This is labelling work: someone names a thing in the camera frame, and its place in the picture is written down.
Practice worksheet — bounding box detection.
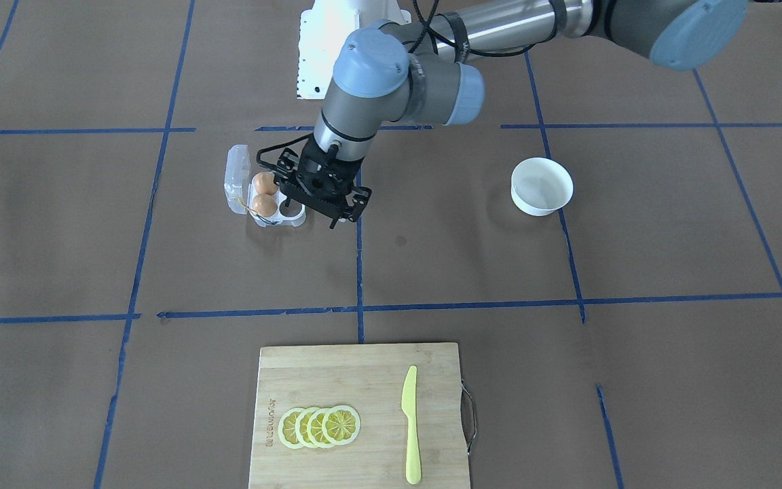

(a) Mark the brown egg in box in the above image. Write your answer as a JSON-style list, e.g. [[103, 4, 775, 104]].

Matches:
[[249, 193, 278, 219], [252, 171, 279, 196]]

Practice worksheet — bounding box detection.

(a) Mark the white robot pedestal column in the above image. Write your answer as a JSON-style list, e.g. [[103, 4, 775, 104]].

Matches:
[[296, 1, 412, 100]]

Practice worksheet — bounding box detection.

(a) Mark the yellow lemon slice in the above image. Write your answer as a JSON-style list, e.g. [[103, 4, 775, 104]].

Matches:
[[277, 407, 312, 450]]

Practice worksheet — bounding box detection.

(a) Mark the yellow plastic knife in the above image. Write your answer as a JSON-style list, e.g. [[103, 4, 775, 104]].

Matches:
[[401, 365, 422, 485]]

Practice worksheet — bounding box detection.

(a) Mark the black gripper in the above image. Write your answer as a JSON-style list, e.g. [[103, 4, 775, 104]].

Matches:
[[273, 135, 372, 229]]

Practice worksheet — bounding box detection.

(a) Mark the white ceramic bowl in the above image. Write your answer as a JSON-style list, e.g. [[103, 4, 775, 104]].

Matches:
[[510, 158, 574, 217]]

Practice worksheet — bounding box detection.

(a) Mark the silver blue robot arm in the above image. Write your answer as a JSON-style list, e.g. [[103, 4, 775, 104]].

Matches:
[[257, 1, 747, 225]]

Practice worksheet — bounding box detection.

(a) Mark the bamboo cutting board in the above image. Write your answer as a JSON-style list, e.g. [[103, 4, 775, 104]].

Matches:
[[248, 342, 471, 488]]

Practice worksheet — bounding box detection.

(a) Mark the clear plastic egg box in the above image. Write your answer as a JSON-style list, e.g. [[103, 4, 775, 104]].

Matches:
[[223, 143, 307, 227]]

